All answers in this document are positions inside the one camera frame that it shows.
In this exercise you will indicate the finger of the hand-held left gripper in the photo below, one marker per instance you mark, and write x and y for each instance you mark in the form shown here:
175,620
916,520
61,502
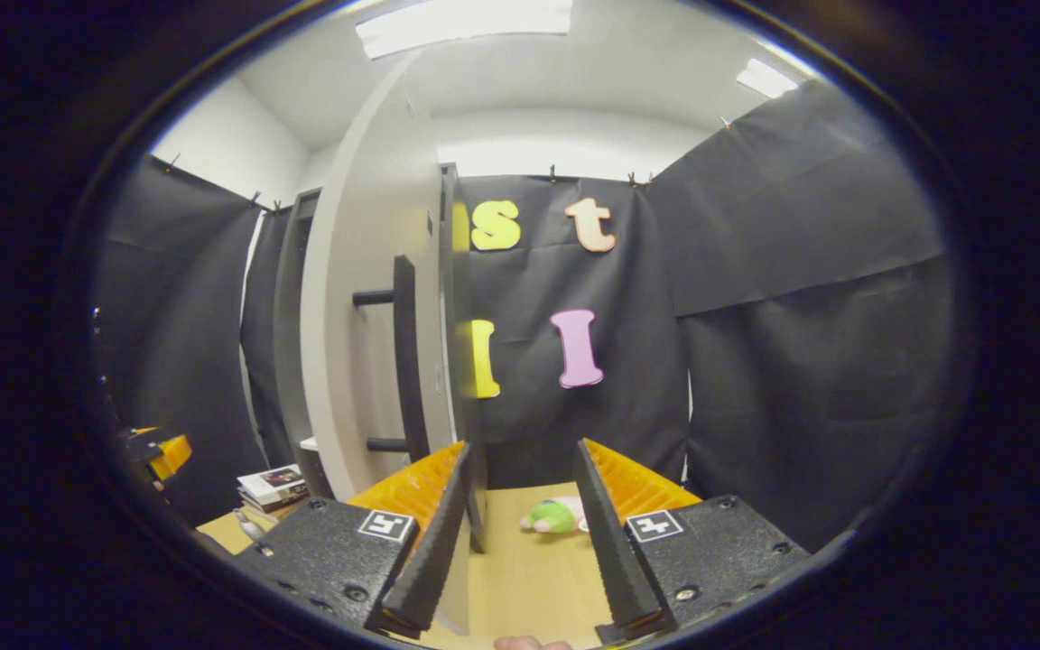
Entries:
143,447
172,456

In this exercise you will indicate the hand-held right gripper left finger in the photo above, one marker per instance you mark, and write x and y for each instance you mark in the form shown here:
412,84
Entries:
434,551

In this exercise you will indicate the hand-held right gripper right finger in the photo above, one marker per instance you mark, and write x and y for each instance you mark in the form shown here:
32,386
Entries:
610,551

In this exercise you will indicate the small clear bottle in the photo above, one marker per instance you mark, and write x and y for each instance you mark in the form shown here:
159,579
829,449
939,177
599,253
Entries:
251,526

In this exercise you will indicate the green and pink plush toy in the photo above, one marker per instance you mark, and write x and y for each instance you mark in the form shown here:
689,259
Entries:
552,516

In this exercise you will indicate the brown book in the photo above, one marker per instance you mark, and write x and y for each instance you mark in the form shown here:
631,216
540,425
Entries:
281,504

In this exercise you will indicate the black backdrop cloth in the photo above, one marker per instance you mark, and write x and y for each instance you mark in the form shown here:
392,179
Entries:
800,361

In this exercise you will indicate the small ceiling light panel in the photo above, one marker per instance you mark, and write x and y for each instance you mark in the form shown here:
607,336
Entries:
766,79

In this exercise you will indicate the large ceiling light panel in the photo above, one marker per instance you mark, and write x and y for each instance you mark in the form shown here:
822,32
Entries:
466,23

